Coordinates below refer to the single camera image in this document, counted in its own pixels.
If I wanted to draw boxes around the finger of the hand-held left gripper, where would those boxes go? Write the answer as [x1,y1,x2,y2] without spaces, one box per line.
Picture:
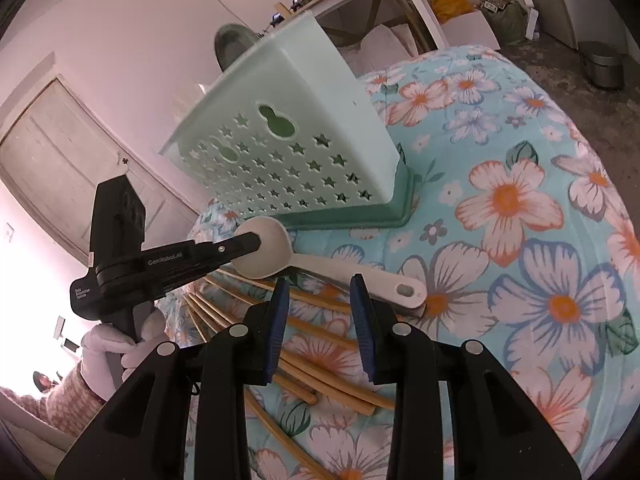
[192,232,262,279]

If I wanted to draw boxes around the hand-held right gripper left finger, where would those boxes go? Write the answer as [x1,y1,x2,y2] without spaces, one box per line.
[54,276,292,480]

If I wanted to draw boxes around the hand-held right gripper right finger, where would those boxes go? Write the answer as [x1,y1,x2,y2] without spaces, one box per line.
[349,274,583,480]

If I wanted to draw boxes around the pile of bamboo chopsticks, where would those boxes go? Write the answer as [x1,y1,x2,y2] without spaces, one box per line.
[182,267,398,480]

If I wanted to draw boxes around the white spoon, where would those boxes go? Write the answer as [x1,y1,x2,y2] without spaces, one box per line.
[232,217,427,311]

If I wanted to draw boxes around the mint green utensil basket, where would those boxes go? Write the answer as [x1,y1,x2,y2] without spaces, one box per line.
[159,11,416,231]

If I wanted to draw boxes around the green spoon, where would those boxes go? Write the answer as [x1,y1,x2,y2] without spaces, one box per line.
[215,22,257,73]

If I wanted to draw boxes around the person's left forearm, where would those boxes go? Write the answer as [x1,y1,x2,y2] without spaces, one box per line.
[0,365,108,438]

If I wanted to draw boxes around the person's left hand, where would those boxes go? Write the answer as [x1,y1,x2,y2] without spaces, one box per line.
[80,309,168,402]

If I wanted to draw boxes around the white door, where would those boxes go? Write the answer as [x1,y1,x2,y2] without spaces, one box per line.
[0,75,201,266]

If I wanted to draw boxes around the floral blanket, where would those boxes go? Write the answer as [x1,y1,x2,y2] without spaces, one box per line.
[165,44,640,480]

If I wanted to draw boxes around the white sack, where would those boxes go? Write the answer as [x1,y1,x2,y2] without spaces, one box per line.
[340,24,418,76]

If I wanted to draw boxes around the white desk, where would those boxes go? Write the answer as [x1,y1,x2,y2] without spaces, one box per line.
[272,0,448,56]

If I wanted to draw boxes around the white box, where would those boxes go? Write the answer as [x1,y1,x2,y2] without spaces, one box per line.
[440,9,501,51]

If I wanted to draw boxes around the yellow plastic bag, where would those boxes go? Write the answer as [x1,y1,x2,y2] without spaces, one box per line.
[431,0,476,23]

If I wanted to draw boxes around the green bag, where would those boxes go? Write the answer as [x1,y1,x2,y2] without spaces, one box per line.
[481,0,531,46]

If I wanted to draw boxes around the grey rice cooker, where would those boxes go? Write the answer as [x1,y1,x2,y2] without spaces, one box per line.
[580,41,626,91]

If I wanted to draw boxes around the white narrow carton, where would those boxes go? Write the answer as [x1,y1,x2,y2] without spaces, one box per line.
[512,0,541,41]

